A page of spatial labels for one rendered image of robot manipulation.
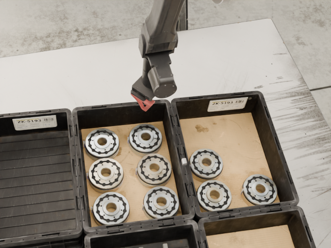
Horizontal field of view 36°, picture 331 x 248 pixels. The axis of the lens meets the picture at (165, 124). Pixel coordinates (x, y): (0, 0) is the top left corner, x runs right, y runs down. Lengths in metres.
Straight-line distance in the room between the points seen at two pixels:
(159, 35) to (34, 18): 2.04
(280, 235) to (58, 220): 0.63
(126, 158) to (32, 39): 1.57
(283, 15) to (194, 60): 1.41
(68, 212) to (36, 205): 0.09
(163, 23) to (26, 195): 0.70
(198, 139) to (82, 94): 0.49
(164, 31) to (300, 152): 0.88
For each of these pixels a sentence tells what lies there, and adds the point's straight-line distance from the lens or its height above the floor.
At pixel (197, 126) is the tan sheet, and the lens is 1.66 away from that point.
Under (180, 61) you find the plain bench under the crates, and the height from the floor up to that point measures 0.70.
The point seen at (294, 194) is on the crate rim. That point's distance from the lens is 1.49.
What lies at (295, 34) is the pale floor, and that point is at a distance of 3.23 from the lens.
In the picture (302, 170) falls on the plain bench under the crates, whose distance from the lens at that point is 1.82.
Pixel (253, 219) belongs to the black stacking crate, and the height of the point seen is 0.91.
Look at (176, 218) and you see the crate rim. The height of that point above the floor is 0.93.
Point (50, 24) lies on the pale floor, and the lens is 3.08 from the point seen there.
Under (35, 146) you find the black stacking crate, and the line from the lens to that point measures 1.61.
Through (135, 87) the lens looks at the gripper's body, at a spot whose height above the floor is 1.15.
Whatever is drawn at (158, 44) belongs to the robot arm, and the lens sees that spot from 1.19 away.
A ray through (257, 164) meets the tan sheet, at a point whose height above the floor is 0.83.
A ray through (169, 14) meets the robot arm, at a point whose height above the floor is 1.46.
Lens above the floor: 2.20
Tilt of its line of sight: 56 degrees down
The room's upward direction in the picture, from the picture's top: 9 degrees clockwise
